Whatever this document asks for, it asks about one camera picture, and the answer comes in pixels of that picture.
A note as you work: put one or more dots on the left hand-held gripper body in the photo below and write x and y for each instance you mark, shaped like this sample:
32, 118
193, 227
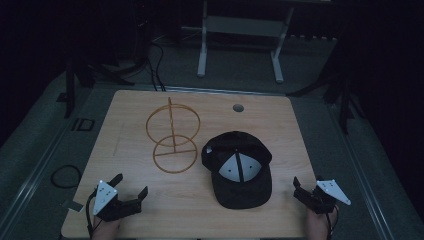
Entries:
104, 197

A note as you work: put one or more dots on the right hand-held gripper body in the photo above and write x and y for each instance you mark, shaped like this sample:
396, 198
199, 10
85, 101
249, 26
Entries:
321, 199

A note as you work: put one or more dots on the black baseball cap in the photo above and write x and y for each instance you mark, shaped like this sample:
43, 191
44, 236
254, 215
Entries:
238, 170

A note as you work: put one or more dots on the person's right hand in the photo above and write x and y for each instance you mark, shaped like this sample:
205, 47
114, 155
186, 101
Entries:
317, 225

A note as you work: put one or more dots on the person's left hand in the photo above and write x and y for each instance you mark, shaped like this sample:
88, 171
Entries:
106, 229

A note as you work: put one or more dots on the black tripod stand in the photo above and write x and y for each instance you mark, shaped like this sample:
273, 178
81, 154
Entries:
71, 90
340, 96

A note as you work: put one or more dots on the grey table grommet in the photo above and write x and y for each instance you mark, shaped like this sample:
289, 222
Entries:
238, 107

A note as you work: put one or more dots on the black rectangular floor bracket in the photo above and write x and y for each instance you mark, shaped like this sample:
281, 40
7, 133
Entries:
83, 124

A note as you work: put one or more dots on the white metal frame stand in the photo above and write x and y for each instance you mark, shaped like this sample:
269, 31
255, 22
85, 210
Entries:
243, 30

